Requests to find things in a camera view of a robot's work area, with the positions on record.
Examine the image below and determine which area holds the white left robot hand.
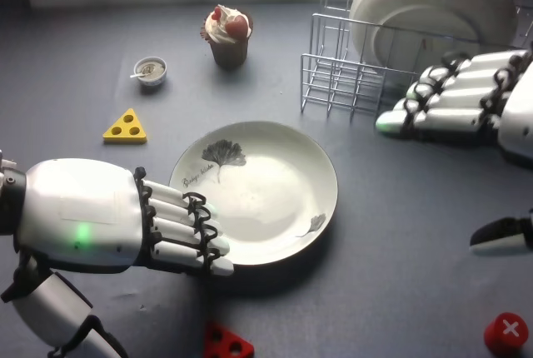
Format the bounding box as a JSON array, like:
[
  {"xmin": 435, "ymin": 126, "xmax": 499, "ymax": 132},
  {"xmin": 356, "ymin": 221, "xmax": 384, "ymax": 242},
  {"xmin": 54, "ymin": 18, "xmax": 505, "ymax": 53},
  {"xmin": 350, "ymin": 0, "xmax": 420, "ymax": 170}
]
[{"xmin": 0, "ymin": 157, "xmax": 235, "ymax": 358}]

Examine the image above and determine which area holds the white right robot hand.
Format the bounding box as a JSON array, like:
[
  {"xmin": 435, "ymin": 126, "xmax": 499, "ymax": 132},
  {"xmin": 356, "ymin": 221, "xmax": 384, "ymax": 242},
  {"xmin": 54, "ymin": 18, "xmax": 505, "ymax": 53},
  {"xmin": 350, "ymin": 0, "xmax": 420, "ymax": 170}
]
[{"xmin": 375, "ymin": 48, "xmax": 533, "ymax": 256}]

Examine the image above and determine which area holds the white plate rim leaf print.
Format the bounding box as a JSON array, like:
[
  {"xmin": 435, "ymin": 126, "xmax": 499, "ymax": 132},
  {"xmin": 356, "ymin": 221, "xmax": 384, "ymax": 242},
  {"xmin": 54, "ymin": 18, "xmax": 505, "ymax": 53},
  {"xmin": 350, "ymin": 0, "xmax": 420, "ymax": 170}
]
[{"xmin": 168, "ymin": 120, "xmax": 339, "ymax": 267}]

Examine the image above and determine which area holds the red triangle block with holes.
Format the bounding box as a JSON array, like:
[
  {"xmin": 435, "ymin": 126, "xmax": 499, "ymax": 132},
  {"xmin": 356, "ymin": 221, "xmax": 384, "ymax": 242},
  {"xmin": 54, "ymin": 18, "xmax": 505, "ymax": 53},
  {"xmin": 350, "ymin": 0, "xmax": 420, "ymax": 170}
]
[{"xmin": 202, "ymin": 321, "xmax": 256, "ymax": 358}]

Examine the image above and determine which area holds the silver wire dish rack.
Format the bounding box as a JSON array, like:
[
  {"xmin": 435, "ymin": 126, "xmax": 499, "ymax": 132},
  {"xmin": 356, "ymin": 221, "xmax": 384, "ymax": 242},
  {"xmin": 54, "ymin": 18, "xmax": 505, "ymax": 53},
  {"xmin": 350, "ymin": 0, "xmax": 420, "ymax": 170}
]
[{"xmin": 299, "ymin": 0, "xmax": 533, "ymax": 120}]

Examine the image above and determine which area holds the yellow triangle block with holes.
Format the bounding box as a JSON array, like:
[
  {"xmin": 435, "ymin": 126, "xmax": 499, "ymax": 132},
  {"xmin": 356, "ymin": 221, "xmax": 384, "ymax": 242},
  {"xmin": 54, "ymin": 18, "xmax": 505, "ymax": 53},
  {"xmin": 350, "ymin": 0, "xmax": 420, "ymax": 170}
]
[{"xmin": 102, "ymin": 107, "xmax": 149, "ymax": 146}]

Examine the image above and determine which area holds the small white sauce cup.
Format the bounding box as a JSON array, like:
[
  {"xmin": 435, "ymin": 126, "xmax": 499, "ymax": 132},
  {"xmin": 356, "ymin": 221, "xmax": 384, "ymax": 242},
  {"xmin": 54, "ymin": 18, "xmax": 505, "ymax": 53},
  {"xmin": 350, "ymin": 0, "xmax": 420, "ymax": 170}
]
[{"xmin": 132, "ymin": 56, "xmax": 169, "ymax": 87}]

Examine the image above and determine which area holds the red cylinder block white cross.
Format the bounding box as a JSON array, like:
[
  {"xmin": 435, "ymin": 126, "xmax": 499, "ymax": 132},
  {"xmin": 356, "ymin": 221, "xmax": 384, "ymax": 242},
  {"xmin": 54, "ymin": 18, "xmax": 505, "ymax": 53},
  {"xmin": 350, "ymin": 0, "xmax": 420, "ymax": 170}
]
[{"xmin": 483, "ymin": 311, "xmax": 530, "ymax": 357}]

